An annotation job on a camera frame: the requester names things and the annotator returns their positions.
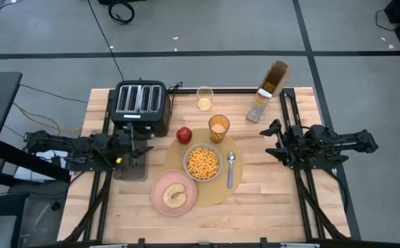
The round woven yellow placemat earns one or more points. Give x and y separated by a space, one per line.
217 193

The silver spoon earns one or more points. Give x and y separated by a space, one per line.
231 172

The black metal rig frame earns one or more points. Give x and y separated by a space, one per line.
220 246

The red yellow apple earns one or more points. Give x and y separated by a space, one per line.
184 135

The grey ceramic bowl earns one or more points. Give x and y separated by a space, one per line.
185 165

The black four-slot toaster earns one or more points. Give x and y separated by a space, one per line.
139 118

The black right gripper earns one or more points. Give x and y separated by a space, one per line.
296 144

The dark grey tray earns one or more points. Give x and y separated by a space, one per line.
131 174

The yellow cereal puffs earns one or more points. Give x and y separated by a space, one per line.
202 163

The yellow tape tag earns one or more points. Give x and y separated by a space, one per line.
119 160

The white light bar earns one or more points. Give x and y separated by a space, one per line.
300 245
110 246

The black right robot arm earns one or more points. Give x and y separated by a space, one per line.
345 144

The pink round plate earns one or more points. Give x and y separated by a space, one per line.
160 203

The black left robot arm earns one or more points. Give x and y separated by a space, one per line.
82 144

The yellow Panda Puffs cereal box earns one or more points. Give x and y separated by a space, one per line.
270 86

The dark blue chair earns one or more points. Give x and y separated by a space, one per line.
3 230

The white paper board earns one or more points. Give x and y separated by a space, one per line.
31 174

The amber ribbed glass tumbler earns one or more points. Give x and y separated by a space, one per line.
219 129

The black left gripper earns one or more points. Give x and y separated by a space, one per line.
124 143

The clear drinking glass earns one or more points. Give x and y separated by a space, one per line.
205 100

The black plug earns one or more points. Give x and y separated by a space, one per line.
55 206

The sliced bagel half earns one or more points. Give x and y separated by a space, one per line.
169 199

